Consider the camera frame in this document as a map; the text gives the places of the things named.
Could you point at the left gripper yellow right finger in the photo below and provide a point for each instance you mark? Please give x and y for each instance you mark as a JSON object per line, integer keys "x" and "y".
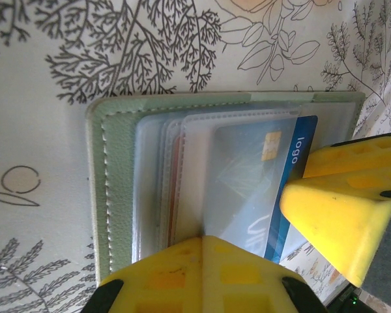
{"x": 241, "y": 280}

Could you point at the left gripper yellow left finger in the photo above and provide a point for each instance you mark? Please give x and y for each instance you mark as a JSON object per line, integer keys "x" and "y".
{"x": 163, "y": 283}

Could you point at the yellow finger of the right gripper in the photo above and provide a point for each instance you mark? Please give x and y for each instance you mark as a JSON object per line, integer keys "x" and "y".
{"x": 339, "y": 228}
{"x": 355, "y": 159}

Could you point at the blue credit card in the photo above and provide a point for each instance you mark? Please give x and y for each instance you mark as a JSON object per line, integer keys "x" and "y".
{"x": 299, "y": 137}

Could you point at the green leather card holder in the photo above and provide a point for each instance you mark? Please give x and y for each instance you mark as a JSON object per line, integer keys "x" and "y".
{"x": 117, "y": 163}

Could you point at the floral patterned table cover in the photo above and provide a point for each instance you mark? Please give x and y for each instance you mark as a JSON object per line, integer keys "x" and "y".
{"x": 36, "y": 98}

